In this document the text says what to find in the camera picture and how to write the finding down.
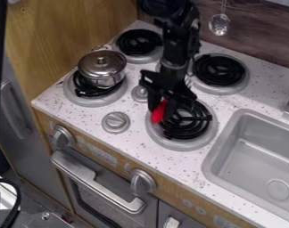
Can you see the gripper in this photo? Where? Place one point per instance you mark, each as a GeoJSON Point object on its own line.
{"type": "Point", "coordinates": [168, 81]}

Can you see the red fork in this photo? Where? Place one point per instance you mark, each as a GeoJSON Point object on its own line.
{"type": "Point", "coordinates": [159, 112]}

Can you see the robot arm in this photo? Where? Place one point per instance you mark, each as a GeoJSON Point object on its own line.
{"type": "Point", "coordinates": [178, 32]}

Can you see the toy stove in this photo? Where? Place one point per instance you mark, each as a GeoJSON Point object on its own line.
{"type": "Point", "coordinates": [157, 87]}

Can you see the silver pot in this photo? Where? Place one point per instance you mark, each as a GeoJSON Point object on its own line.
{"type": "Point", "coordinates": [103, 68]}

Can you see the silver hanging spoon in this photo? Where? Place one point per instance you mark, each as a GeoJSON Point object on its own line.
{"type": "Point", "coordinates": [219, 22]}

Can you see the toy sink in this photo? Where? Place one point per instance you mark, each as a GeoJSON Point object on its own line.
{"type": "Point", "coordinates": [256, 160]}

